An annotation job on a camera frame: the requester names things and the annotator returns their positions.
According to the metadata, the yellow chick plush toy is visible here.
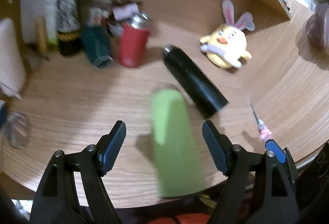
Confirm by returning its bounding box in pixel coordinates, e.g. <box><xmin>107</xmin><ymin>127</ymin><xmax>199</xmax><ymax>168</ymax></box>
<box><xmin>199</xmin><ymin>0</ymin><xmax>255</xmax><ymax>69</ymax></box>

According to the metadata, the mauve tied curtain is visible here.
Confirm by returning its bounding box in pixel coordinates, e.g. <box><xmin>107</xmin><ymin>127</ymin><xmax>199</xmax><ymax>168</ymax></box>
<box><xmin>306</xmin><ymin>2</ymin><xmax>329</xmax><ymax>55</ymax></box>

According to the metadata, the dark wine bottle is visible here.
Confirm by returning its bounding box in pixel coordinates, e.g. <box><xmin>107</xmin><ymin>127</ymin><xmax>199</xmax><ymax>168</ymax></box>
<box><xmin>56</xmin><ymin>0</ymin><xmax>82</xmax><ymax>57</ymax></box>

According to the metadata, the pink-ended black pen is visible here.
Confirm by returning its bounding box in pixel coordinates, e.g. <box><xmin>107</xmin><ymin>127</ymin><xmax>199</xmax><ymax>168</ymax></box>
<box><xmin>249</xmin><ymin>103</ymin><xmax>272</xmax><ymax>142</ymax></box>

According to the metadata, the white card tag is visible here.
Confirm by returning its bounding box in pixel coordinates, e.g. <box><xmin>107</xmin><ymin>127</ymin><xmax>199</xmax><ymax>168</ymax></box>
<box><xmin>112</xmin><ymin>2</ymin><xmax>139</xmax><ymax>21</ymax></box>

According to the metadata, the green tumbler with black lid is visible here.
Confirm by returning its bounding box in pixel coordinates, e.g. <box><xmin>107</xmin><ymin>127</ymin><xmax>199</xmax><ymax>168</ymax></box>
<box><xmin>151</xmin><ymin>88</ymin><xmax>205</xmax><ymax>198</ymax></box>

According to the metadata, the dark green hexagonal cup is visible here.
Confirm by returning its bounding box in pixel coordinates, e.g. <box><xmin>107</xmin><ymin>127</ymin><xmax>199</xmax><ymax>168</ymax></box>
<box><xmin>81</xmin><ymin>26</ymin><xmax>114</xmax><ymax>70</ymax></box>

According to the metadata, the yellow tube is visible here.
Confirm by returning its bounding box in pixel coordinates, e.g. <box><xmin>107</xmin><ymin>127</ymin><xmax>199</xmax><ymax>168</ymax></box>
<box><xmin>36</xmin><ymin>17</ymin><xmax>48</xmax><ymax>58</ymax></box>

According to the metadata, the pink jug with handle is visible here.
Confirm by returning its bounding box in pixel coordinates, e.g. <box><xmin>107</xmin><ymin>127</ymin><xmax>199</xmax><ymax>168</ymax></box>
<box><xmin>0</xmin><ymin>18</ymin><xmax>27</xmax><ymax>98</ymax></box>

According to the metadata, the red thermos bottle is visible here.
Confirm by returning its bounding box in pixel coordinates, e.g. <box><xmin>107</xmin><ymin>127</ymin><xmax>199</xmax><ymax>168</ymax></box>
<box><xmin>118</xmin><ymin>13</ymin><xmax>154</xmax><ymax>68</ymax></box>

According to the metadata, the white handwritten note paper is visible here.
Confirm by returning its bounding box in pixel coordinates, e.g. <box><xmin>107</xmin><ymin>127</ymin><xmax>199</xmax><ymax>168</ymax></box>
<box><xmin>20</xmin><ymin>0</ymin><xmax>52</xmax><ymax>45</ymax></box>

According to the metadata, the black thermos flask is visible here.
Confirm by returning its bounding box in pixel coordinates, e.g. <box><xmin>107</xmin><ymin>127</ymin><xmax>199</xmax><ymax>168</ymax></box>
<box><xmin>162</xmin><ymin>45</ymin><xmax>229</xmax><ymax>119</ymax></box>

